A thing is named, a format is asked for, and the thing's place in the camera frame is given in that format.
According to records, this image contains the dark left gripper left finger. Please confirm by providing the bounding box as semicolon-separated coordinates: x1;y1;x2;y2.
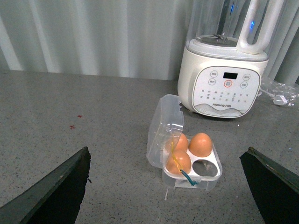
0;147;91;224

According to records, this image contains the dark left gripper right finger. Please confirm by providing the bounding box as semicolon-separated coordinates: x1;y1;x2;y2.
240;147;299;224

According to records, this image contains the brown egg back right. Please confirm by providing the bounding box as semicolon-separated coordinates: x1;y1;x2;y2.
189;133;213;157

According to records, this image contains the brown egg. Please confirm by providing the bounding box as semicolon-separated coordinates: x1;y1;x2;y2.
166;150;192;175
165;133;188;153
189;133;213;157

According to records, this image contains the clear plastic egg box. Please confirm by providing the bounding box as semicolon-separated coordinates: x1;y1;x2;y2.
146;94;222;191

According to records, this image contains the brown egg front left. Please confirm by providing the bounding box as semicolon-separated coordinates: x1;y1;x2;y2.
166;150;192;175

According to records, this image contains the brown egg back left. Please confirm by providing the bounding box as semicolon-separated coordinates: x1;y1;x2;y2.
165;133;188;153

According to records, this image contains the clear plastic bag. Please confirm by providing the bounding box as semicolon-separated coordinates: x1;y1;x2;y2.
257;78;299;107

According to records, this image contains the white Joyoung blender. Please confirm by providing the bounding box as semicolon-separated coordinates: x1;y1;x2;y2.
178;0;284;119

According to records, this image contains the white power cable with plug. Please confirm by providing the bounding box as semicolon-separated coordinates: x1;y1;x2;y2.
259;88;287;106

